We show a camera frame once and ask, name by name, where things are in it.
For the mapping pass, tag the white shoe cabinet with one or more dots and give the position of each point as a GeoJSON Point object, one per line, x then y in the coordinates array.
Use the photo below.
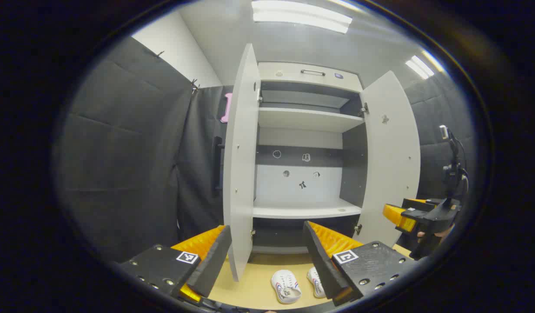
{"type": "Point", "coordinates": [306, 119]}

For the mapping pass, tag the white shoe cabinet door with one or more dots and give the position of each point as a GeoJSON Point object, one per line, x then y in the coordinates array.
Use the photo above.
{"type": "Point", "coordinates": [391, 174]}
{"type": "Point", "coordinates": [241, 174]}

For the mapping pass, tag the large ceiling light panel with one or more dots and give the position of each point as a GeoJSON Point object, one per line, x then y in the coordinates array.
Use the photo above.
{"type": "Point", "coordinates": [302, 15]}

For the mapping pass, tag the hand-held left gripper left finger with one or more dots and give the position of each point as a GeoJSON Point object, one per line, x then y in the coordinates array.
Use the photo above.
{"type": "Point", "coordinates": [211, 265]}

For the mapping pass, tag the white shoe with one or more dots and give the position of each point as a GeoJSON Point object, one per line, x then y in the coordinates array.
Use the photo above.
{"type": "Point", "coordinates": [315, 282]}
{"type": "Point", "coordinates": [284, 284]}

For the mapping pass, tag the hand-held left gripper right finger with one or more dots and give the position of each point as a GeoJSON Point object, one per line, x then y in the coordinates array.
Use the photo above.
{"type": "Point", "coordinates": [321, 265]}

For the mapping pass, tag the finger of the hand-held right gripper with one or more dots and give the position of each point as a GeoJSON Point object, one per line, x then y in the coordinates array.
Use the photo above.
{"type": "Point", "coordinates": [423, 202]}
{"type": "Point", "coordinates": [400, 217]}

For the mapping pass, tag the black backdrop cloth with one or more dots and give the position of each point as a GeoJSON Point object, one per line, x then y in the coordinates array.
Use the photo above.
{"type": "Point", "coordinates": [119, 152]}

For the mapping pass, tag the small ceiling light panel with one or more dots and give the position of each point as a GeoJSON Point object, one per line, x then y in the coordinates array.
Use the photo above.
{"type": "Point", "coordinates": [421, 65]}

